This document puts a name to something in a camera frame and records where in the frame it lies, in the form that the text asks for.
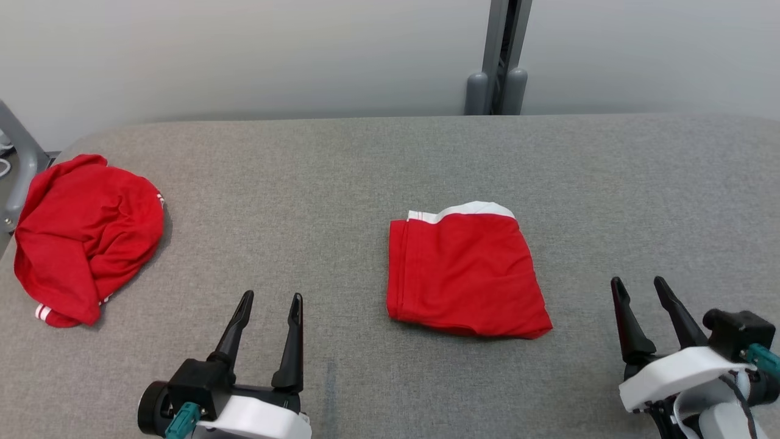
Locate red basketball jersey white sleeves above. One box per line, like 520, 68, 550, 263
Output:
13, 154, 165, 328

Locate black right cable teal plug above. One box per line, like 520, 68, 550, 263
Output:
719, 343, 780, 439

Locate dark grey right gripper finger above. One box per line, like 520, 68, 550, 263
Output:
611, 277, 657, 365
654, 276, 709, 349

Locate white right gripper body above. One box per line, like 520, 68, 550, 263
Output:
619, 346, 753, 414

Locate black cable teal plug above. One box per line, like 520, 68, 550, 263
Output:
719, 343, 780, 439
165, 402, 202, 439

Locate red shorts with white trim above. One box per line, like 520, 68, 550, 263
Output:
387, 201, 553, 340

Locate grey metal tube frame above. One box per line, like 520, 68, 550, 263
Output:
0, 101, 52, 235

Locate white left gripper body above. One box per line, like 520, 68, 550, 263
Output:
195, 385, 313, 439

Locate grey metal wall post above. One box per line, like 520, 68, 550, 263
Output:
464, 0, 533, 116

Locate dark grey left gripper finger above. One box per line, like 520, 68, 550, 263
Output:
271, 293, 304, 393
207, 290, 255, 366

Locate black left cable teal plug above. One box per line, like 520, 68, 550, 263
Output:
165, 402, 202, 439

